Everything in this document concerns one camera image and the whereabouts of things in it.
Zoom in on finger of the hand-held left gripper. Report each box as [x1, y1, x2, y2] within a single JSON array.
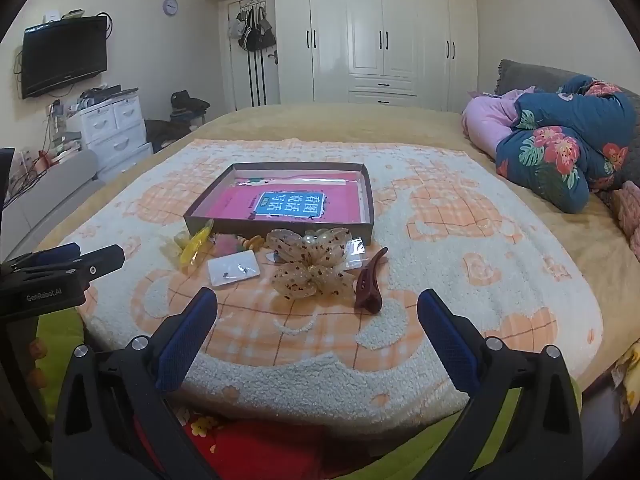
[[0, 242, 82, 276], [20, 245, 126, 287]]

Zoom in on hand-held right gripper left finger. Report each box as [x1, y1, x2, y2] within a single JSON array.
[[52, 287, 221, 480]]

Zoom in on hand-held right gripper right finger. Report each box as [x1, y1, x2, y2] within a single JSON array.
[[416, 288, 585, 480]]

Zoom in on white earring card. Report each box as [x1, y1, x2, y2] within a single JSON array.
[[206, 252, 262, 288]]

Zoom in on yellow hair clip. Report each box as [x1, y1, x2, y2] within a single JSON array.
[[174, 218, 216, 267]]

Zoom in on maroon hair clip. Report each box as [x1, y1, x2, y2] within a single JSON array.
[[353, 246, 390, 313]]

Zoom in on clear plastic pouch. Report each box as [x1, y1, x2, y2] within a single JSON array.
[[349, 237, 374, 267]]

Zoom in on dark cardboard box tray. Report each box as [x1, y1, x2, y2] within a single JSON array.
[[183, 161, 376, 247]]

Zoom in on spotted sheer bow hair clip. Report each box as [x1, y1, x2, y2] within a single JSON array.
[[265, 227, 362, 306]]

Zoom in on grey sofa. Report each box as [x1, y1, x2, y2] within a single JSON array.
[[0, 150, 106, 261]]

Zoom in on orange and white checked blanket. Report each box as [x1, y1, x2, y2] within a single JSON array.
[[37, 137, 606, 423]]

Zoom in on cluttered shelf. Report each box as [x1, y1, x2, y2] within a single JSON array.
[[47, 100, 83, 166]]

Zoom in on white drawer cabinet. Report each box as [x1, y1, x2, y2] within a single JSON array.
[[66, 92, 153, 181]]

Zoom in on dark cloth pile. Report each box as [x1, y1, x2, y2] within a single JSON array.
[[145, 119, 193, 153]]

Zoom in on green and red floral cloth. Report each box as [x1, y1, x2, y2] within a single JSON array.
[[27, 310, 583, 480]]

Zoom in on pink book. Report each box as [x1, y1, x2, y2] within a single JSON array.
[[212, 180, 363, 223]]

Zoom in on clutter on drawer cabinet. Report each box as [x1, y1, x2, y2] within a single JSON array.
[[77, 85, 140, 107]]

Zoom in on chair with dark clothes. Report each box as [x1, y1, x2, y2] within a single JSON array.
[[169, 90, 211, 126]]

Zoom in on blue floral quilt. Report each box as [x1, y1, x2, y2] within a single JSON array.
[[495, 75, 640, 213]]

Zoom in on pink fluffy cushion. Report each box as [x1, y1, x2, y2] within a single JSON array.
[[612, 180, 640, 261]]

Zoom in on pink quilt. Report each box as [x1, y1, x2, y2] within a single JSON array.
[[461, 86, 538, 153]]

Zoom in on white door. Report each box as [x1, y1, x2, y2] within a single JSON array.
[[219, 0, 281, 112]]

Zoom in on beige bed cover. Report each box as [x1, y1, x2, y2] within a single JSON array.
[[37, 102, 640, 393]]

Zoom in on grey pillow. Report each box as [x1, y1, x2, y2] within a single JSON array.
[[495, 59, 640, 108]]

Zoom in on hanging bags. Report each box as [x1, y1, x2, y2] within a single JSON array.
[[228, 4, 277, 52]]

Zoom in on white glossy wardrobe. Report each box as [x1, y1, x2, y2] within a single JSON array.
[[199, 0, 481, 113]]

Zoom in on black wall television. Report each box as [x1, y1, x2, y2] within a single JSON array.
[[21, 16, 109, 100]]

